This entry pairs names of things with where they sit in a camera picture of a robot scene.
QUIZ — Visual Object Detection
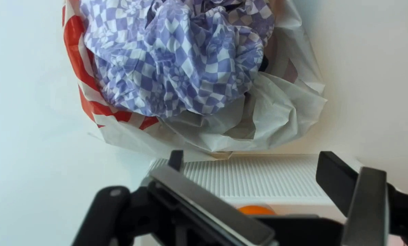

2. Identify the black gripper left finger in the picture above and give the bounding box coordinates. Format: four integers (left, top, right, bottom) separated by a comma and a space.
71, 149, 277, 246

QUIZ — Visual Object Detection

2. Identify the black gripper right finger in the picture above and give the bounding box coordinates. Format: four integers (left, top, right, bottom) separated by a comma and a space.
315, 151, 408, 246

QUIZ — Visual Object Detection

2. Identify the purple white checkered cloth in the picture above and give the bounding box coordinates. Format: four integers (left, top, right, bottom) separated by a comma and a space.
78, 0, 277, 119

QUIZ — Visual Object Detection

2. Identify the white red plastic bag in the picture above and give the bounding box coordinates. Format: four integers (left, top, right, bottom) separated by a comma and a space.
61, 0, 329, 155

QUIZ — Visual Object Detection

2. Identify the orange fruit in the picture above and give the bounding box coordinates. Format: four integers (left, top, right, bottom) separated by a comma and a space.
236, 204, 277, 219

